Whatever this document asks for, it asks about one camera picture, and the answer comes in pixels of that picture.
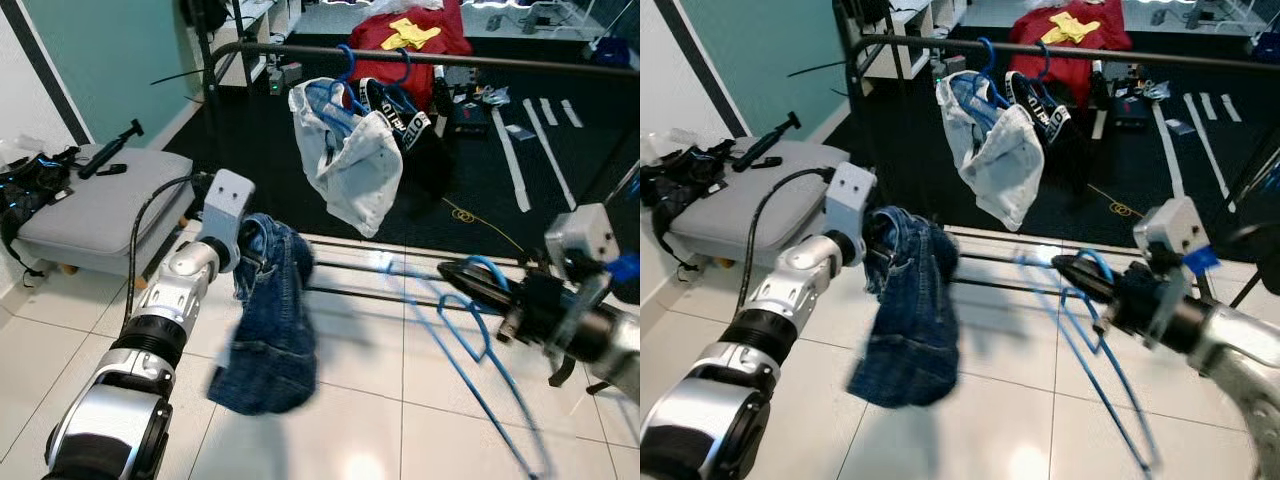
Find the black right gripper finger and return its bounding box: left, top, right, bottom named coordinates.
left=1050, top=252, right=1113, bottom=286
left=1065, top=275, right=1113, bottom=306
left=455, top=280, right=516, bottom=316
left=437, top=258, right=513, bottom=293

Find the dark blue denim jacket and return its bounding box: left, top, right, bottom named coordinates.
left=847, top=206, right=962, bottom=410
left=205, top=213, right=322, bottom=417

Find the black floor carpet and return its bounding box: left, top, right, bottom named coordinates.
left=165, top=28, right=640, bottom=257
left=825, top=24, right=1280, bottom=252

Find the black garment white lettered band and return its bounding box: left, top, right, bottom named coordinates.
left=358, top=77, right=452, bottom=202
left=1003, top=69, right=1092, bottom=192

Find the grey cushioned ottoman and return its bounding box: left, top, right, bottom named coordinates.
left=664, top=137, right=852, bottom=270
left=15, top=147, right=197, bottom=277

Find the long white floor tape strip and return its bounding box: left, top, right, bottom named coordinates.
left=1150, top=98, right=1188, bottom=198
left=1182, top=92, right=1238, bottom=213
left=521, top=97, right=579, bottom=212
left=489, top=104, right=532, bottom=214

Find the light washed denim garment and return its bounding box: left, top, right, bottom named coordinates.
left=288, top=77, right=405, bottom=240
left=934, top=71, right=1047, bottom=234

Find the black tool case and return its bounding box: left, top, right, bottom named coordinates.
left=444, top=74, right=492, bottom=137
left=1099, top=69, right=1152, bottom=130

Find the black selfie stick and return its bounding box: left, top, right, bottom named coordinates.
left=77, top=119, right=145, bottom=182
left=729, top=111, right=802, bottom=174

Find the white shelf unit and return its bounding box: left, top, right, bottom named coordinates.
left=214, top=0, right=302, bottom=87
left=860, top=0, right=947, bottom=82

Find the clear plastic bag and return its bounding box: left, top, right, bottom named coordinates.
left=645, top=127, right=702, bottom=162
left=0, top=134, right=47, bottom=167

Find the black metal clothes rack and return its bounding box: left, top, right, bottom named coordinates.
left=834, top=0, right=1280, bottom=303
left=190, top=0, right=640, bottom=307

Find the red shirt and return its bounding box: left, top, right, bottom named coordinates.
left=1004, top=2, right=1132, bottom=107
left=347, top=7, right=474, bottom=112

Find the yellow cloth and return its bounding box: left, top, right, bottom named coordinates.
left=379, top=17, right=442, bottom=52
left=1039, top=11, right=1102, bottom=47

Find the black backpack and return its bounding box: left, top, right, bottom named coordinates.
left=837, top=0, right=892, bottom=27
left=179, top=0, right=230, bottom=32

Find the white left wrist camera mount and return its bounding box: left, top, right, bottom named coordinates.
left=821, top=161, right=880, bottom=242
left=199, top=167, right=257, bottom=252

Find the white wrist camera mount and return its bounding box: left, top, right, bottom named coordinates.
left=544, top=202, right=640, bottom=333
left=199, top=167, right=257, bottom=252
left=821, top=161, right=880, bottom=242
left=1132, top=196, right=1222, bottom=348

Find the thin yellow cable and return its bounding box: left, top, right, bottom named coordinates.
left=1084, top=180, right=1143, bottom=220
left=440, top=195, right=528, bottom=258

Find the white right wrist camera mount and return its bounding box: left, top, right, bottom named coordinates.
left=1132, top=196, right=1222, bottom=348
left=544, top=202, right=640, bottom=333

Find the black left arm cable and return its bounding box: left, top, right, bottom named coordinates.
left=125, top=172, right=213, bottom=331
left=735, top=167, right=832, bottom=322

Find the black strap bag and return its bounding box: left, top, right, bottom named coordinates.
left=0, top=147, right=82, bottom=252
left=640, top=139, right=737, bottom=242

